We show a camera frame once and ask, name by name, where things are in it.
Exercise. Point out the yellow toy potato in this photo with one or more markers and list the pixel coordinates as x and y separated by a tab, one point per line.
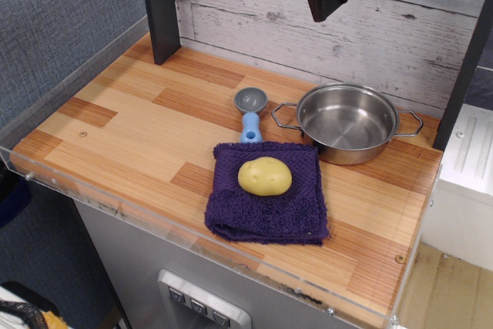
265	176

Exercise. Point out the blue grey ice cream scoop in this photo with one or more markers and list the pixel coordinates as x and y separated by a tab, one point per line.
251	102

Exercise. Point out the stainless steel pot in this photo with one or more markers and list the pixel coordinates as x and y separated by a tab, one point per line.
349	124

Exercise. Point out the purple folded towel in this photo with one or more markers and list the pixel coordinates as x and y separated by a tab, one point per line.
298	216

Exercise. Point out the white drawer unit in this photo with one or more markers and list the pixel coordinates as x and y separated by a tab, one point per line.
459	220

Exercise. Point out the clear acrylic edge guard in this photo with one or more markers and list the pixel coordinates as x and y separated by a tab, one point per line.
132	143

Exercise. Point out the grey toy kitchen cabinet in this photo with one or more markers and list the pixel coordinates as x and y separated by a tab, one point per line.
292	286

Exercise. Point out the silver dispenser button panel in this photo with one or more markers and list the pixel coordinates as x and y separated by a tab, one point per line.
189	304

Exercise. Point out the dark grey left post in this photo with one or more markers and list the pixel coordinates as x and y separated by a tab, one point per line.
163	29

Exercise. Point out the dark grey post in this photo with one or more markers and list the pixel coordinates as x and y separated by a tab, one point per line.
466	73
163	29

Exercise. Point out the dark grey right post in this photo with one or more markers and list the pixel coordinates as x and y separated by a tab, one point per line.
466	73

